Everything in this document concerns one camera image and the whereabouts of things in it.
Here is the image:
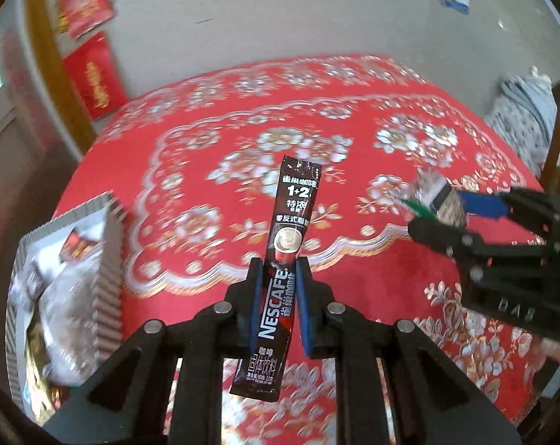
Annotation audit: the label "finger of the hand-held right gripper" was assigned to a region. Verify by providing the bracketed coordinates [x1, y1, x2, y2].
[458, 187, 560, 242]
[407, 219, 491, 267]

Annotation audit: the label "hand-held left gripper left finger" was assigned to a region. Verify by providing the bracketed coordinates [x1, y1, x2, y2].
[43, 257, 266, 445]

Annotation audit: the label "crumpled red wall poster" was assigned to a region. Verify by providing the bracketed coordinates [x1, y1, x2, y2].
[57, 0, 116, 40]

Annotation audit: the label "grey folded cloths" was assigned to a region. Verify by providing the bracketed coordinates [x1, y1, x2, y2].
[500, 67, 559, 140]

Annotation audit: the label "brown coffee stick sachet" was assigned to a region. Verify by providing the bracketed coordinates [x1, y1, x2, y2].
[229, 155, 322, 402]

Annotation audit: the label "gold foil bag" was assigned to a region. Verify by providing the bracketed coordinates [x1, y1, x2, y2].
[25, 315, 72, 413]

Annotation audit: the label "person's right hand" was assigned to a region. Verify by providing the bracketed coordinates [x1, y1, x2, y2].
[537, 336, 560, 397]

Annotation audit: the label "golden door frame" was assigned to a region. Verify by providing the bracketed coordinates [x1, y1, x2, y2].
[23, 0, 97, 156]

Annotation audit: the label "brown striped box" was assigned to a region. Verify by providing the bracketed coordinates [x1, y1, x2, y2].
[6, 191, 125, 409]

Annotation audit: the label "clear plastic bag of tea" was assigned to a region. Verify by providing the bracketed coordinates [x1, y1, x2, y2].
[25, 255, 107, 385]

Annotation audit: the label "maroon rose snack packet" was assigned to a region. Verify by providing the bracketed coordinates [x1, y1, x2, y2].
[60, 227, 107, 265]

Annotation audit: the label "grey white cloth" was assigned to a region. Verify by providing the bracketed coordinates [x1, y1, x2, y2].
[486, 102, 547, 177]

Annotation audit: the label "flat red wall poster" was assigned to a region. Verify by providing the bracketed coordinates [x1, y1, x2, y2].
[62, 32, 130, 121]

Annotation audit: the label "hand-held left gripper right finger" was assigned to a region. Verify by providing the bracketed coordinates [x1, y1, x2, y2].
[295, 257, 524, 445]

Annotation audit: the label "small silver sachet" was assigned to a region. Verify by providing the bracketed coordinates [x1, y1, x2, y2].
[400, 169, 468, 228]

